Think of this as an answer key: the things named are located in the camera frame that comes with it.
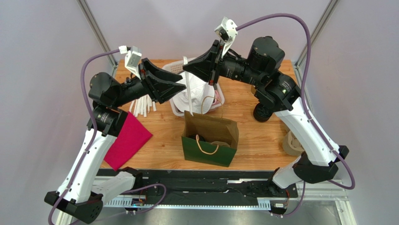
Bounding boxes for stack of black lids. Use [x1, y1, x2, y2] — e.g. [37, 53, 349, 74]
[253, 103, 273, 122]

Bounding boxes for black cup lid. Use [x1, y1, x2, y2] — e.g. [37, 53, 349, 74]
[195, 135, 206, 142]

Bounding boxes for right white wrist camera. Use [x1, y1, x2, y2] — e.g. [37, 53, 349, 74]
[214, 17, 238, 58]

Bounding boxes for white bucket hat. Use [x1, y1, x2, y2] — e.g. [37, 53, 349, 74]
[172, 73, 215, 114]

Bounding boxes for beige cup carrier tray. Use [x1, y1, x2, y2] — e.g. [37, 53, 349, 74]
[282, 131, 304, 157]

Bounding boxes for pink cloth in basket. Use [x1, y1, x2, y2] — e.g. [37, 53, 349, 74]
[209, 90, 220, 111]

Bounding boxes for single beige cup carrier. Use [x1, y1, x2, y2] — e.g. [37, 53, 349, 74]
[210, 141, 231, 148]

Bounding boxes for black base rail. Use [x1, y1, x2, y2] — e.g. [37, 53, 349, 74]
[106, 169, 299, 214]

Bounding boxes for red cloth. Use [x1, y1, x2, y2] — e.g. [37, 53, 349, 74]
[104, 112, 153, 171]

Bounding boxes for bundle of white straws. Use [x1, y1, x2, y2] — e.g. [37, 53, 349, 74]
[128, 95, 157, 118]

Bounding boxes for green paper bag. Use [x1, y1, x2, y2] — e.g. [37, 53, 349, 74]
[181, 111, 239, 167]

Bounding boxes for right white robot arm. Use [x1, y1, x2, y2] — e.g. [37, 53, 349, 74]
[183, 36, 349, 188]

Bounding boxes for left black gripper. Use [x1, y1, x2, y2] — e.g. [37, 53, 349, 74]
[112, 58, 186, 108]

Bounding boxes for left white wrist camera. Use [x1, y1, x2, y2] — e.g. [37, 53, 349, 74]
[118, 45, 142, 79]

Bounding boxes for white plastic basket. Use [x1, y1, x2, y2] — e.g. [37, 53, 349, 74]
[170, 73, 225, 117]

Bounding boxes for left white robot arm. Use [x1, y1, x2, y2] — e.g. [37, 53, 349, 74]
[44, 58, 186, 224]

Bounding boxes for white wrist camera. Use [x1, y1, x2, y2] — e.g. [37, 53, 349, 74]
[118, 45, 142, 79]
[214, 17, 238, 58]

